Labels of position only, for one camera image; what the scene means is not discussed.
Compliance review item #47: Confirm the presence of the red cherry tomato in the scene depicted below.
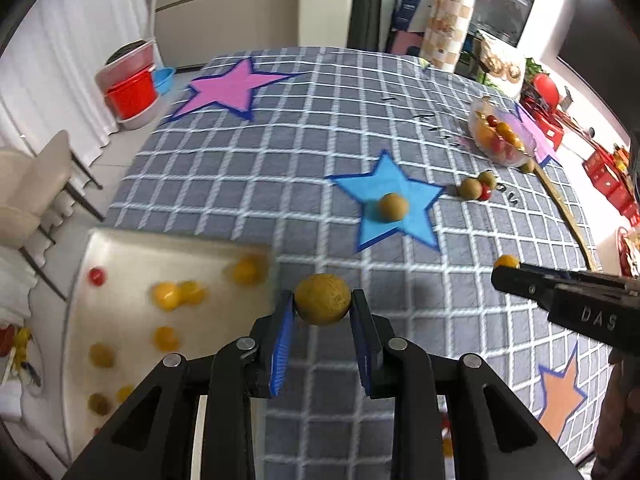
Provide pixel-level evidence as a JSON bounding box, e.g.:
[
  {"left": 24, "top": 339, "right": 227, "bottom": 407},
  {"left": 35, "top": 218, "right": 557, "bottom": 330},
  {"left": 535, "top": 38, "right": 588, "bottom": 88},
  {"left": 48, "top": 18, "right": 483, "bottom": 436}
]
[{"left": 478, "top": 184, "right": 492, "bottom": 202}]

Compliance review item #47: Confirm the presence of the red tomato in tray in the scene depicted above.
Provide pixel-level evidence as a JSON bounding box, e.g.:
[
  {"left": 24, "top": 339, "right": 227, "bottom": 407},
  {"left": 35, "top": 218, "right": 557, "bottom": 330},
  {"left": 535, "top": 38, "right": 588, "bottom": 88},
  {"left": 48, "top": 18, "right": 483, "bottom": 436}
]
[{"left": 88, "top": 266, "right": 106, "bottom": 287}]

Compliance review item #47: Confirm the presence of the red plastic stool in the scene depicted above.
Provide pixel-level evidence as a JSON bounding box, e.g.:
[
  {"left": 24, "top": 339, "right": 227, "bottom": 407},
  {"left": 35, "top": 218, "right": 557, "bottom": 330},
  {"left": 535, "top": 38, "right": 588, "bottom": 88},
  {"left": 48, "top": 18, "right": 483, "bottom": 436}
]
[{"left": 520, "top": 73, "right": 564, "bottom": 150}]

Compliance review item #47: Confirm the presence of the clear glass fruit bowl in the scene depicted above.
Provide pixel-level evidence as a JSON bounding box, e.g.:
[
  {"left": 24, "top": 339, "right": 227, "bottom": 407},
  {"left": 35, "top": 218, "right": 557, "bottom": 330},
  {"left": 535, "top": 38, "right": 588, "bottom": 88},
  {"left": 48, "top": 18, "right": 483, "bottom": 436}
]
[{"left": 468, "top": 96, "right": 537, "bottom": 167}]

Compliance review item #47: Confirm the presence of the white shallow tray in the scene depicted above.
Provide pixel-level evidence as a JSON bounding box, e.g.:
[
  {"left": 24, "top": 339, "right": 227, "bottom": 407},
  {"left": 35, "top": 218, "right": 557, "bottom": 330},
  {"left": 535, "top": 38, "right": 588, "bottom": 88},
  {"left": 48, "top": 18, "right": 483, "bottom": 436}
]
[{"left": 62, "top": 229, "right": 274, "bottom": 457}]

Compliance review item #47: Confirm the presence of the grey checked star tablecloth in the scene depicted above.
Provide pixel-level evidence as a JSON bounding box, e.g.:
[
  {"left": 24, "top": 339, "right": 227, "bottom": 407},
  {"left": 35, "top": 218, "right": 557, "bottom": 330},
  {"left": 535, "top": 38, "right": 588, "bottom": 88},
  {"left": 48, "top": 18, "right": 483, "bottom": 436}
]
[{"left": 107, "top": 48, "right": 608, "bottom": 460}]

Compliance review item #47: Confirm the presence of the yellow tomato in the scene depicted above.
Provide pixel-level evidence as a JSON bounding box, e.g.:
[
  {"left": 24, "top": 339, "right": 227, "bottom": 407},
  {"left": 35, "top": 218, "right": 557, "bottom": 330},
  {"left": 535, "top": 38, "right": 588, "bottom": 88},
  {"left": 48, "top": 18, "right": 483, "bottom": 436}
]
[
  {"left": 494, "top": 255, "right": 520, "bottom": 269},
  {"left": 178, "top": 281, "right": 206, "bottom": 306},
  {"left": 231, "top": 255, "right": 269, "bottom": 286}
]

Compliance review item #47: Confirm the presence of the checked paper roll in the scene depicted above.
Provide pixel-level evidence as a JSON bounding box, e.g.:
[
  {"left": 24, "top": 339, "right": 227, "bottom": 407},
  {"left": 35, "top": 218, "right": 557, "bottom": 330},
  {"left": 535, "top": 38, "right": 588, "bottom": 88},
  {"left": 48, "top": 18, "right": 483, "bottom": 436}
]
[{"left": 420, "top": 0, "right": 476, "bottom": 73}]

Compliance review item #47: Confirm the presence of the longan on blue star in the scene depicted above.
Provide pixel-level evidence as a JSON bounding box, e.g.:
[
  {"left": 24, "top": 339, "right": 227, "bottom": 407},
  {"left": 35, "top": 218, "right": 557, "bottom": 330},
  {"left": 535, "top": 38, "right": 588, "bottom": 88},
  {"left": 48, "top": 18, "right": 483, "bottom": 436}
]
[{"left": 378, "top": 193, "right": 410, "bottom": 222}]

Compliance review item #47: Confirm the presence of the tan longan left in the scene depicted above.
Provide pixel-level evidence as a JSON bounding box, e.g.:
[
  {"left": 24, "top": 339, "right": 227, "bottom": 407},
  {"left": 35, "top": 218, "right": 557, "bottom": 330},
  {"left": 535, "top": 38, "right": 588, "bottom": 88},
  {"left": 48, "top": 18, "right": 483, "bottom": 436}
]
[{"left": 477, "top": 171, "right": 498, "bottom": 190}]

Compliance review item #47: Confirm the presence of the large yellow tomato tray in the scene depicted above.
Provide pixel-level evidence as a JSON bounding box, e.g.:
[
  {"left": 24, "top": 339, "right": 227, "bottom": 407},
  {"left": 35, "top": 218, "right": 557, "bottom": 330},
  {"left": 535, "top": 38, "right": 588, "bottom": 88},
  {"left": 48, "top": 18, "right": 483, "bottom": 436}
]
[{"left": 151, "top": 282, "right": 182, "bottom": 311}]

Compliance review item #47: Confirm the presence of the red plastic basin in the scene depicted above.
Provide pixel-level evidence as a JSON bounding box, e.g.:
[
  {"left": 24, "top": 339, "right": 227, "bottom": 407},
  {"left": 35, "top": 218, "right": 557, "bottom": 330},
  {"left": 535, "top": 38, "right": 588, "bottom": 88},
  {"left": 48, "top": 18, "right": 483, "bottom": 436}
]
[{"left": 105, "top": 68, "right": 157, "bottom": 120}]

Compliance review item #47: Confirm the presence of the longan beside bowl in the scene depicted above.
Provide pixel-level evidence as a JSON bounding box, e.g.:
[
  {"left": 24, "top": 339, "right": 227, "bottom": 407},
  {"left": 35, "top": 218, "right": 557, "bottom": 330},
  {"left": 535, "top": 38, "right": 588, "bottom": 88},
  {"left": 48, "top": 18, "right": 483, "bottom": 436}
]
[{"left": 518, "top": 158, "right": 536, "bottom": 174}]

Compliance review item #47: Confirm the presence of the green-yellow tomato in tray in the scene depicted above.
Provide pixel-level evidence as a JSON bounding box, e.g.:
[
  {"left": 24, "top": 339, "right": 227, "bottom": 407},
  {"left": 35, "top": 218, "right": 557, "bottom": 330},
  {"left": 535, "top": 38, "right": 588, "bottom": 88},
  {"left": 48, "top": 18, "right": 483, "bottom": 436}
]
[{"left": 89, "top": 344, "right": 115, "bottom": 368}]

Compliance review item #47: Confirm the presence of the beige dining chair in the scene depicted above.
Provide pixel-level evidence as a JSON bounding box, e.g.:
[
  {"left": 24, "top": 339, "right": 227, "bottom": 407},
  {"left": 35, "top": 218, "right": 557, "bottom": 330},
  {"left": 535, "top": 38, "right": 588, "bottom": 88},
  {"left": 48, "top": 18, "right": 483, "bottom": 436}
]
[{"left": 1, "top": 130, "right": 105, "bottom": 299}]

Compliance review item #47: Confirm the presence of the yellow tomato in tray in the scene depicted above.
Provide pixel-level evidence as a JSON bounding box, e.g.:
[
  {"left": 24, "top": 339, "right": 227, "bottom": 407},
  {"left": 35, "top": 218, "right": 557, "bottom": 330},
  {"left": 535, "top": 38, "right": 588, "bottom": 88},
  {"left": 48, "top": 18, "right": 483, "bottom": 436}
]
[{"left": 231, "top": 255, "right": 269, "bottom": 286}]

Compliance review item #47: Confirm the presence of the long wooden back scratcher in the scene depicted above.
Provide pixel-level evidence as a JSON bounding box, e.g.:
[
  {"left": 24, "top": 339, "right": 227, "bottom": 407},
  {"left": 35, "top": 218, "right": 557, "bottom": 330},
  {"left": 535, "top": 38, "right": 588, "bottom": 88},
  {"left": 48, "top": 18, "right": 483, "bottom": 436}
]
[{"left": 534, "top": 162, "right": 598, "bottom": 271}]

